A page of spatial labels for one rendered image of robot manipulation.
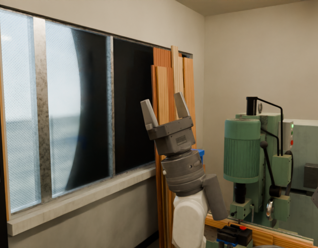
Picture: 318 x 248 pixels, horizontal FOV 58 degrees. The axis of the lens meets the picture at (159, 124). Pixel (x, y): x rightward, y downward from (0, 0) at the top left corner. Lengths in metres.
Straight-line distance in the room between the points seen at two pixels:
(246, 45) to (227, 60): 0.31
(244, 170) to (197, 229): 0.87
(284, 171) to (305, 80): 2.27
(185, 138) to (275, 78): 3.28
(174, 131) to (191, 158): 0.07
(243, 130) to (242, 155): 0.13
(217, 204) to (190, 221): 0.07
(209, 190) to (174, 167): 0.09
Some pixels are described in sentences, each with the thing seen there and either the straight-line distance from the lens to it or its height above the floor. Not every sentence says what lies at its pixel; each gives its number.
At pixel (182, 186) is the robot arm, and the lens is 0.62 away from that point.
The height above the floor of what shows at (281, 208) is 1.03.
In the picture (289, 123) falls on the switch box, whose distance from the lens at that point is 1.73.
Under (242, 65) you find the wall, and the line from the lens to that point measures 3.98.
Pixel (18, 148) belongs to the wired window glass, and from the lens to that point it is 2.09.
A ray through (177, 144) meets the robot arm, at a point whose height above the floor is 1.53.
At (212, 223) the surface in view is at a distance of 1.71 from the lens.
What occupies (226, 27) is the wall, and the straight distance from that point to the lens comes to 4.14.
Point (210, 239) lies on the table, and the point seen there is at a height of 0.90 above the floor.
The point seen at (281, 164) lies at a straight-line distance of 1.67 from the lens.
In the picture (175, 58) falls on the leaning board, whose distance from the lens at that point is 3.28.
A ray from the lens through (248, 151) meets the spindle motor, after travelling 1.46.
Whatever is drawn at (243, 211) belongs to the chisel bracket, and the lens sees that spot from 1.58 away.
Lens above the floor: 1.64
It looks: 6 degrees down
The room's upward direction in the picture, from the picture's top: straight up
